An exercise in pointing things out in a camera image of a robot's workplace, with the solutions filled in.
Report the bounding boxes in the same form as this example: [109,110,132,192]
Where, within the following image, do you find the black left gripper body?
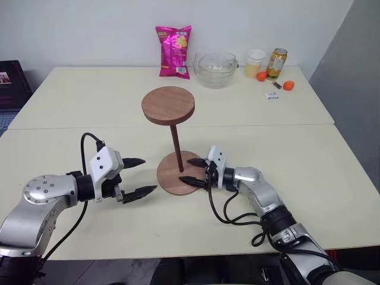
[100,151,126,205]

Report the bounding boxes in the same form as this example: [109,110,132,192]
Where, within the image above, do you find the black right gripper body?
[203,160,219,191]

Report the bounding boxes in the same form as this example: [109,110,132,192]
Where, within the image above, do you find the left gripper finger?
[123,157,147,170]
[122,185,158,205]

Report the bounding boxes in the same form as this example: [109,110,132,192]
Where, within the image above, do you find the round wooden base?
[156,150,207,196]

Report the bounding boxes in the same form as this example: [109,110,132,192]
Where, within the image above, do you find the wooden pole with round top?
[141,86,196,173]

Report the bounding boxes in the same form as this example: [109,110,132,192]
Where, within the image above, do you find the clear glass bowl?
[193,52,240,89]

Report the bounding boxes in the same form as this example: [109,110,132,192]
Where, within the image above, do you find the white paper cup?
[245,49,266,79]

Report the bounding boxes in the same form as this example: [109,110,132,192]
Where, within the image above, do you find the pink chips bag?
[154,25,192,80]

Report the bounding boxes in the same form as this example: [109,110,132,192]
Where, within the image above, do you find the orange drink can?
[265,47,288,81]

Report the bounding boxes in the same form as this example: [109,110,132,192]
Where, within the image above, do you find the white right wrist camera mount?
[207,145,228,191]

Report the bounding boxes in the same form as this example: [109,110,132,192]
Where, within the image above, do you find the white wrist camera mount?
[207,145,228,191]
[90,146,124,204]

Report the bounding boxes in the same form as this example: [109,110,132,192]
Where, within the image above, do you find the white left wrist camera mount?
[90,146,124,204]

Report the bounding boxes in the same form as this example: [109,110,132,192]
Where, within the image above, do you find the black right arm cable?
[207,177,341,273]

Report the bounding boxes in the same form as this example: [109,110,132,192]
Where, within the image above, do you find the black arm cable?
[41,132,106,262]
[207,177,341,273]

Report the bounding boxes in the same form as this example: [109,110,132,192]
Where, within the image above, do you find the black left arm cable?
[41,132,106,262]

